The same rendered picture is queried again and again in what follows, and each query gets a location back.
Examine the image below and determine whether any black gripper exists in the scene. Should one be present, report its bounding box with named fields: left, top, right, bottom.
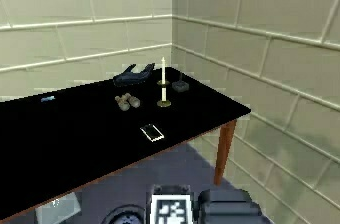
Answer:
left=100, top=204, right=147, bottom=224

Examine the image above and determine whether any pale grey box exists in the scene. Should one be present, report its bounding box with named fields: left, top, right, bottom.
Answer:
left=35, top=192, right=82, bottom=224

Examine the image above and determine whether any black phone with white rim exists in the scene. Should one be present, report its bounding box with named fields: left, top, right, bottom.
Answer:
left=139, top=123, right=165, bottom=143

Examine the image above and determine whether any black top wooden table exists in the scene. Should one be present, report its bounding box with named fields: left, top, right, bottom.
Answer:
left=0, top=66, right=252, bottom=224

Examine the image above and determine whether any white candle on brass holder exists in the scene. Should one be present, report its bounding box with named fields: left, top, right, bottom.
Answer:
left=157, top=56, right=171, bottom=87
left=156, top=87, right=172, bottom=108

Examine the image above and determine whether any dark blue winged statue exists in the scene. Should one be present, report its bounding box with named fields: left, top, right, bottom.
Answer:
left=112, top=62, right=156, bottom=87

